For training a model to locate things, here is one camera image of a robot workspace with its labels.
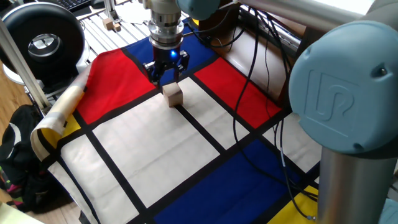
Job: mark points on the small wooden block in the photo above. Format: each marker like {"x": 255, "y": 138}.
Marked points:
{"x": 108, "y": 24}

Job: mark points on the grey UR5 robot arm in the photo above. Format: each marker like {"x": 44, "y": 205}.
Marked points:
{"x": 342, "y": 93}

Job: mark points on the black keyboard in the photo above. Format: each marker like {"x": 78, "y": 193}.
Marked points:
{"x": 73, "y": 3}

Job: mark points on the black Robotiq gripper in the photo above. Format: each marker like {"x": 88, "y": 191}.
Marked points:
{"x": 166, "y": 57}

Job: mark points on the light wooden cube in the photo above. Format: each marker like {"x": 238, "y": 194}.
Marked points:
{"x": 172, "y": 95}

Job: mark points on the black backpack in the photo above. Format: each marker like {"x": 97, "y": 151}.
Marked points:
{"x": 21, "y": 149}

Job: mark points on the aluminium frame post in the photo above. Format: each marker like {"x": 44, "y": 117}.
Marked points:
{"x": 21, "y": 65}

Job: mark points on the Mondrian pattern tablecloth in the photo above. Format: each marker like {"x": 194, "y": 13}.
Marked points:
{"x": 155, "y": 146}

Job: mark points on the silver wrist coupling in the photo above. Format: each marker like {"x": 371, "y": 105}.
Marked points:
{"x": 166, "y": 34}

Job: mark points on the aluminium upright profile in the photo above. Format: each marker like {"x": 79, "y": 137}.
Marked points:
{"x": 109, "y": 7}

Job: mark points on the dark brown wooden shelf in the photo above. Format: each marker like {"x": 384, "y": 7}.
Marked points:
{"x": 248, "y": 59}

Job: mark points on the tiny wooden block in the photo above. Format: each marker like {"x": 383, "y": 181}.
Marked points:
{"x": 117, "y": 27}

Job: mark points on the pale green sheet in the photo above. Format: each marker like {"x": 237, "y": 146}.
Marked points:
{"x": 12, "y": 216}

